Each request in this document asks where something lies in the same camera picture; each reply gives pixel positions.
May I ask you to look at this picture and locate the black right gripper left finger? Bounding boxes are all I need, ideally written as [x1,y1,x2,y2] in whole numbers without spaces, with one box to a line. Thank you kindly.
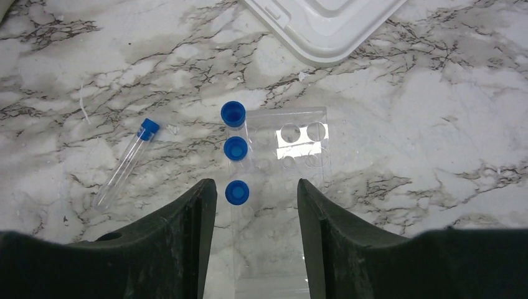
[1,179,217,298]

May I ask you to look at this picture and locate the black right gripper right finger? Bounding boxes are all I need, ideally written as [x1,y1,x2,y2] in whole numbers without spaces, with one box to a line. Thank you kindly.
[297,179,527,298]

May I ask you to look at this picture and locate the blue-capped test tube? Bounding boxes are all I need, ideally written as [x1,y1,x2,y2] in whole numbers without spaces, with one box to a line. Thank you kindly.
[223,136,251,172]
[220,101,247,139]
[224,180,253,225]
[92,118,160,212]

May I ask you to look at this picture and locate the clear plastic tube rack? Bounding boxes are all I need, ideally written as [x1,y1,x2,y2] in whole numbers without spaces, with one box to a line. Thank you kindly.
[227,107,331,298]

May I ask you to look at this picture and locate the white bin lid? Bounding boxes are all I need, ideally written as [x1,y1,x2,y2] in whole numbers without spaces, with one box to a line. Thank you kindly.
[244,0,406,67]

